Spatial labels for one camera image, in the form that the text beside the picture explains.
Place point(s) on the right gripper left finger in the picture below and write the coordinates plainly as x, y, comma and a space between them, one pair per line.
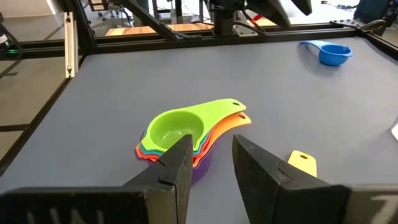
174, 174

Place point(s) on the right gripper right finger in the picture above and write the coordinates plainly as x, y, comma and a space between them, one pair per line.
264, 186

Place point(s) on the purple measuring cup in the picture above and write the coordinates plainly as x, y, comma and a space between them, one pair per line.
202, 172

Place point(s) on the red measuring cup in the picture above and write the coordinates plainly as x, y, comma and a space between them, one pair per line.
150, 155

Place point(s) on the teal measuring cup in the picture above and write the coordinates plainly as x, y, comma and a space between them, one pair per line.
150, 151

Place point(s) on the yellow measuring cup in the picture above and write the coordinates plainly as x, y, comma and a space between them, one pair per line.
303, 165

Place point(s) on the orange measuring cup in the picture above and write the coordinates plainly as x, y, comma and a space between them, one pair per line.
231, 123

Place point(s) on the green measuring cup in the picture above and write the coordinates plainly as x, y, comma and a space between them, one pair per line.
214, 113

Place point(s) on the blue measuring cup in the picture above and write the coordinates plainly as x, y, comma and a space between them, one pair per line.
332, 56

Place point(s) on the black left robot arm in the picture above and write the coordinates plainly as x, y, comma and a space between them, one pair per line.
224, 21

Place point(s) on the white aluminium extrusion bar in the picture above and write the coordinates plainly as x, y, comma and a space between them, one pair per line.
71, 46

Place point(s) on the black device with green light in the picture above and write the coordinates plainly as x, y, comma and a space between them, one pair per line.
7, 46

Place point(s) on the black table frame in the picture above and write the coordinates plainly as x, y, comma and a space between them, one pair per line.
155, 44

